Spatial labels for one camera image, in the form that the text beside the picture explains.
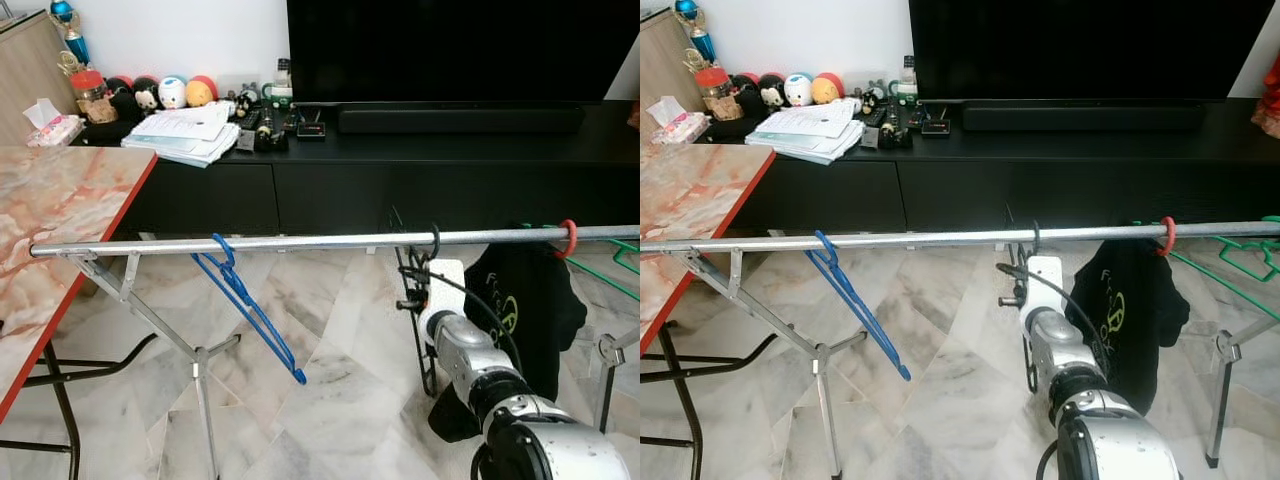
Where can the light wooden cabinet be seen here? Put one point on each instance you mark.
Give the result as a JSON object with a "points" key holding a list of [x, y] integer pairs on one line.
{"points": [[665, 80], [30, 90]]}

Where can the black soundbar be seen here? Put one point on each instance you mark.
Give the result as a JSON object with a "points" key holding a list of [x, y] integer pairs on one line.
{"points": [[460, 120], [1080, 118]]}

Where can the black plastic hanger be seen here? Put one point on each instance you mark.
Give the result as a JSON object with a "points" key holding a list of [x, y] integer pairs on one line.
{"points": [[1035, 240], [433, 240]]}

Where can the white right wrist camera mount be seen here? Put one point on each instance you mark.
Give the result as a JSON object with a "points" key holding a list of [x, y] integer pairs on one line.
{"points": [[447, 290], [1042, 285]]}

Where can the black tape dispenser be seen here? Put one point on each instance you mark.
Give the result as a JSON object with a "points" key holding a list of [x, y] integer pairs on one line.
{"points": [[895, 137], [272, 140]]}

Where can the black red round plush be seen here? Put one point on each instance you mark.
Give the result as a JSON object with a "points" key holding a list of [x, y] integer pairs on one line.
{"points": [[120, 95], [745, 92]]}

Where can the red plastic hanger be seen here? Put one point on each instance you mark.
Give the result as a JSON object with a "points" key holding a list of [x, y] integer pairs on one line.
{"points": [[572, 240], [1171, 236]]}

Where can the black logo polo shirt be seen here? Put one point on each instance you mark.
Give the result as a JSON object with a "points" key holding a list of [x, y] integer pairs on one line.
{"points": [[1150, 320], [545, 300]]}

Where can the silver metal clothes rack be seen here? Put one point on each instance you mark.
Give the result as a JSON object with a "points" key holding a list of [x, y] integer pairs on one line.
{"points": [[300, 241], [900, 239]]}

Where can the green plastic hanger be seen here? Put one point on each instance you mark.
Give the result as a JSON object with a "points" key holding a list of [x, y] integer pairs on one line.
{"points": [[1225, 286], [600, 278]]}

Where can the black white round plush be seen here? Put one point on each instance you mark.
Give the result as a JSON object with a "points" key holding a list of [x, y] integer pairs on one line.
{"points": [[772, 92], [147, 95]]}

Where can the orange round plush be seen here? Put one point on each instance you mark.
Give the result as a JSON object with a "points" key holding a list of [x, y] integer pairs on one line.
{"points": [[827, 90], [202, 92]]}

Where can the large black television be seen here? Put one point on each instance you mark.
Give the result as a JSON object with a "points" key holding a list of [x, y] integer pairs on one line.
{"points": [[460, 50], [1080, 50]]}

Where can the blue plastic hanger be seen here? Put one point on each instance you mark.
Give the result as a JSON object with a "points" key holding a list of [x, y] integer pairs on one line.
{"points": [[830, 262], [222, 250]]}

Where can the marble pattern folding table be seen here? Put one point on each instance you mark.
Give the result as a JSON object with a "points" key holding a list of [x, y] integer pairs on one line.
{"points": [[690, 190], [60, 200]]}

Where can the blue and gold trophy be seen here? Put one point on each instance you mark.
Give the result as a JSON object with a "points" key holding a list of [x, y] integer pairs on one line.
{"points": [[77, 48], [702, 45]]}

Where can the clear jar red lid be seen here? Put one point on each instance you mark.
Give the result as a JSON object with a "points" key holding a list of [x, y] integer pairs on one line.
{"points": [[90, 100], [715, 95]]}

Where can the pink tissue pack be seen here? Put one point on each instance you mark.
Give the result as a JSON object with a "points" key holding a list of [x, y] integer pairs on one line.
{"points": [[55, 130], [680, 127]]}

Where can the green mug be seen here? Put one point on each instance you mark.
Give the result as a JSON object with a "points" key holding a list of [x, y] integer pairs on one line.
{"points": [[275, 93], [900, 91]]}

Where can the small black red box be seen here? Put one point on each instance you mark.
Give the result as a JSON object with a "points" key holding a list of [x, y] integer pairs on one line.
{"points": [[312, 130], [936, 127]]}

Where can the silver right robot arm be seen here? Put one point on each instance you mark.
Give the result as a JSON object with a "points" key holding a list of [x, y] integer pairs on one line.
{"points": [[560, 450], [1120, 450]]}

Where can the black TV console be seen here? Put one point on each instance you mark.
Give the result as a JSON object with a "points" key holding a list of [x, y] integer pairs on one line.
{"points": [[950, 190], [330, 190]]}

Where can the red gold Buddha statue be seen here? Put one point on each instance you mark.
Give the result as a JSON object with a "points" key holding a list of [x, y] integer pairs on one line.
{"points": [[1273, 100]]}

